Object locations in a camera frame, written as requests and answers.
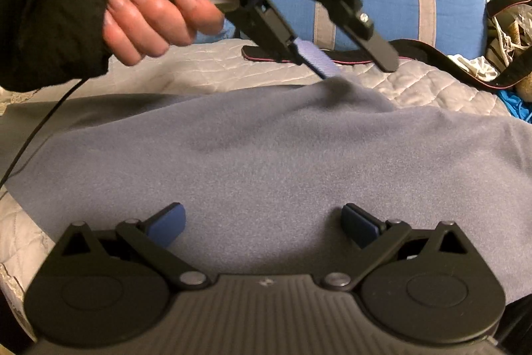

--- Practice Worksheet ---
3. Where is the grey-blue fleece garment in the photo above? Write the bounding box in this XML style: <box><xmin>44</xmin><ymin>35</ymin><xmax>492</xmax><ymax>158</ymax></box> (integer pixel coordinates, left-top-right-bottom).
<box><xmin>1</xmin><ymin>78</ymin><xmax>531</xmax><ymax>301</ymax></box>

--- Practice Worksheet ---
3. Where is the person's left hand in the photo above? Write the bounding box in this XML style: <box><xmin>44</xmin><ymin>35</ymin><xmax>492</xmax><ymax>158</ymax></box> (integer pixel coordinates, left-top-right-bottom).
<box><xmin>103</xmin><ymin>0</ymin><xmax>224</xmax><ymax>67</ymax></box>

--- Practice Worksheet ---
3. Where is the grey quilted bedspread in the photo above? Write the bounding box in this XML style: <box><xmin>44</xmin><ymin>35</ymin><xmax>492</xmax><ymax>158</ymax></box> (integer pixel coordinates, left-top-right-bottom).
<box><xmin>1</xmin><ymin>40</ymin><xmax>509</xmax><ymax>339</ymax></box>

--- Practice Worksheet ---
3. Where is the white crumpled cloth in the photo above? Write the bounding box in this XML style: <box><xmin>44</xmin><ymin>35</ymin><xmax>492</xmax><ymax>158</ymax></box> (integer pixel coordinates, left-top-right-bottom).
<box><xmin>447</xmin><ymin>54</ymin><xmax>499</xmax><ymax>82</ymax></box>

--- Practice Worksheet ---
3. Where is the black bag with clutter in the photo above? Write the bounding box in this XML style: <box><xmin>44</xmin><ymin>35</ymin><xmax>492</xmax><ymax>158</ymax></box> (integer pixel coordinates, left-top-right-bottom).
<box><xmin>484</xmin><ymin>0</ymin><xmax>531</xmax><ymax>89</ymax></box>

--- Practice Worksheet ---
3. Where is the black red-edged strap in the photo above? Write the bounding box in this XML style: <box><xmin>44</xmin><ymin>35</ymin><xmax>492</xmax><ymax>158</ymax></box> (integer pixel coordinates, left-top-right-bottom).
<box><xmin>241</xmin><ymin>0</ymin><xmax>532</xmax><ymax>90</ymax></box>

